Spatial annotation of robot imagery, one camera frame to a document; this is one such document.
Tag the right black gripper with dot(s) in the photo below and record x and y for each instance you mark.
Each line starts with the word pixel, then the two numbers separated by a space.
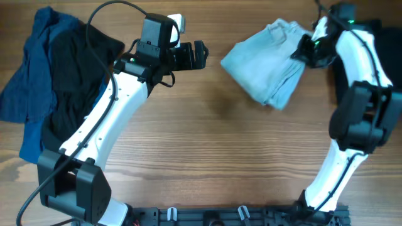
pixel 302 53

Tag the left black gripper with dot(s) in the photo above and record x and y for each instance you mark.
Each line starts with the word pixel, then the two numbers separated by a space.
pixel 200 56

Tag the light blue denim shorts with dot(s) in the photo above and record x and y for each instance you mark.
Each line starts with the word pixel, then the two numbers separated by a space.
pixel 262 64

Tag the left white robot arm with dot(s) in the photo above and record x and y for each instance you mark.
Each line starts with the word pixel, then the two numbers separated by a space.
pixel 72 179

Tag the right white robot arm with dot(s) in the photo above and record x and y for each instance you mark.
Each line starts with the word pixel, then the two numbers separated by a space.
pixel 365 117

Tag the dark folded garment on right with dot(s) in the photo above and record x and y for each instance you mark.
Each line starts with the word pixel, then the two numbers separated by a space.
pixel 387 42

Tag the black garment on left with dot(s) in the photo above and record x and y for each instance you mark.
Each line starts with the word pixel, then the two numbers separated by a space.
pixel 76 80

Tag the blue shirt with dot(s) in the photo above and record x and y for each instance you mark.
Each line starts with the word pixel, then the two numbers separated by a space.
pixel 28 96

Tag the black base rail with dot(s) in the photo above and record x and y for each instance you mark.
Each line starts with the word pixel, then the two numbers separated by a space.
pixel 243 215

